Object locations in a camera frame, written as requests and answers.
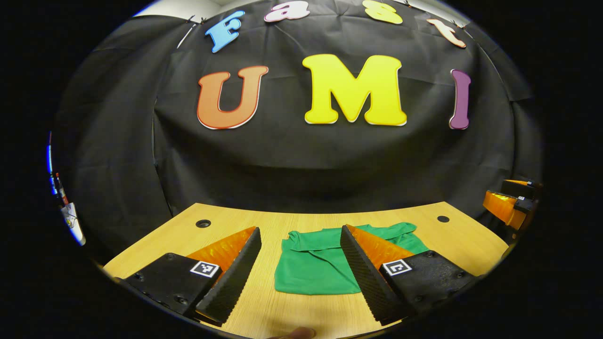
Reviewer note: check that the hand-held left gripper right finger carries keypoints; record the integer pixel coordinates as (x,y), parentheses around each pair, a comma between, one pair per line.
(365,278)

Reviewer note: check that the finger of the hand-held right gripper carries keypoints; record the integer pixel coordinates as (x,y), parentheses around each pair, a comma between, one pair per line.
(524,205)
(518,189)

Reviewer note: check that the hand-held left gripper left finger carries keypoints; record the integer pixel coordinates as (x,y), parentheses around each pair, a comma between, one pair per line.
(233,282)

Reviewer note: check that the green T-shirt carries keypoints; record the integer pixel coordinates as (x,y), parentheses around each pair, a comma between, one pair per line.
(315,268)

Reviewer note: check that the black backdrop cloth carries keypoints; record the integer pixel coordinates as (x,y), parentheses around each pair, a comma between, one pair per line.
(306,160)

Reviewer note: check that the white side table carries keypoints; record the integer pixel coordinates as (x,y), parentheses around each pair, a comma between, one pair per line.
(74,223)

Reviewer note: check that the red slim bottle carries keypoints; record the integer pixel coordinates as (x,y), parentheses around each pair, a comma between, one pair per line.
(60,190)

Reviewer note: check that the computer monitor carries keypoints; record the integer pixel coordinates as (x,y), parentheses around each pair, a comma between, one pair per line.
(49,162)

